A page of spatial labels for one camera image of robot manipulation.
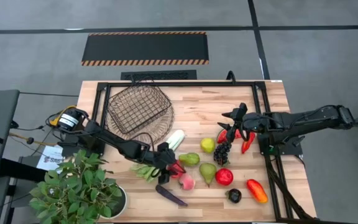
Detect large green pear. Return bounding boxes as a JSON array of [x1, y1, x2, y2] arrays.
[[199, 162, 218, 188]]

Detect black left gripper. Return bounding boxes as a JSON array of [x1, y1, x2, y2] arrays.
[[150, 141, 178, 185]]

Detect green mango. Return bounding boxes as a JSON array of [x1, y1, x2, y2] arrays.
[[178, 152, 201, 167]]

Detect black grape bunch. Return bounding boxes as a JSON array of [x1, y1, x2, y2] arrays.
[[213, 140, 232, 166]]

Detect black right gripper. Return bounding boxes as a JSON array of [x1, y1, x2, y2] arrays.
[[217, 111, 269, 143]]

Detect white plant pot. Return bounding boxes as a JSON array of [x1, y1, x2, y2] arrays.
[[99, 185, 128, 220]]

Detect green celery stalk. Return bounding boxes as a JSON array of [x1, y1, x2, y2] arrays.
[[131, 129, 186, 184]]

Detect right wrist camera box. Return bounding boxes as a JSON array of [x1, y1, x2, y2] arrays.
[[235, 102, 249, 121]]

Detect white printed paper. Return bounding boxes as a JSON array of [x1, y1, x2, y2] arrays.
[[35, 144, 67, 171]]

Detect red watermelon slice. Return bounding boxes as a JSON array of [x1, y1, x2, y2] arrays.
[[216, 128, 242, 144]]

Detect yellow cable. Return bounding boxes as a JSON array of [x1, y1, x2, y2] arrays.
[[48, 105, 78, 127]]

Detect black furniture leg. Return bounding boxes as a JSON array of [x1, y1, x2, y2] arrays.
[[0, 157, 48, 184]]

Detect dark wire basket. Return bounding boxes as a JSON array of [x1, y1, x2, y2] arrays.
[[106, 76, 173, 135]]

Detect dark round mangosteen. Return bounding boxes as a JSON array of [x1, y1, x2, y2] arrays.
[[225, 188, 242, 204]]

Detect small red apple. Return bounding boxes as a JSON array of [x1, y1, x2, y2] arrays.
[[166, 159, 186, 179]]

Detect long purple eggplant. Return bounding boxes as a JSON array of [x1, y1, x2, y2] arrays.
[[155, 184, 188, 207]]

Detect pink peach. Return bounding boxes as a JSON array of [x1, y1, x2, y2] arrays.
[[178, 173, 196, 191]]

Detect yellow-green apple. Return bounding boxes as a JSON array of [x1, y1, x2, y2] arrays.
[[200, 138, 216, 154]]

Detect black hazard-striped floor mat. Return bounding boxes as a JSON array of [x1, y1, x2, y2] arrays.
[[81, 30, 210, 67]]

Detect black floor cable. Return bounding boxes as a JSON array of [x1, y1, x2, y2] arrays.
[[9, 120, 58, 156]]

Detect red chili pepper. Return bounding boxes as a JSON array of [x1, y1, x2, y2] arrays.
[[241, 131, 257, 154]]

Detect black metal table frame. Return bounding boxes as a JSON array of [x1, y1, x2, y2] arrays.
[[90, 81, 323, 224]]

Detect green potted plant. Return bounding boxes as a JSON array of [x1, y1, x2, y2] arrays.
[[29, 149, 124, 224]]

